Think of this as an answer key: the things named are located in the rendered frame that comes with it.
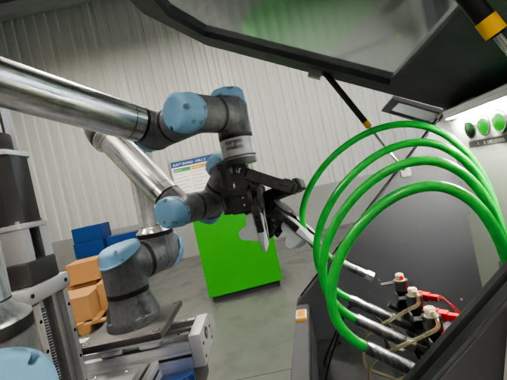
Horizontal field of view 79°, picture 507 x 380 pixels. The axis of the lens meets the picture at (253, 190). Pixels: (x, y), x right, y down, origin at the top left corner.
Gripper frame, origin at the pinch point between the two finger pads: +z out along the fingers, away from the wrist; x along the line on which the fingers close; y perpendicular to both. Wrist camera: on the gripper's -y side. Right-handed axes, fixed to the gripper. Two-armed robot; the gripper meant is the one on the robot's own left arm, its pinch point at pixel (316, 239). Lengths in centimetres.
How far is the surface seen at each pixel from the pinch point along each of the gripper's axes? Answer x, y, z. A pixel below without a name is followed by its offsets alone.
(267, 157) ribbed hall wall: -552, 66, -326
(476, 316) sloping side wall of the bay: 29.4, -12.0, 23.6
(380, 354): 22.3, 0.7, 20.9
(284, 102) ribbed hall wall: -558, -55, -373
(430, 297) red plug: -1.9, -5.5, 23.4
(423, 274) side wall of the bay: -38.8, -3.7, 22.5
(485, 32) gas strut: 32.2, -34.8, 7.8
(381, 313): 6.0, 1.1, 18.7
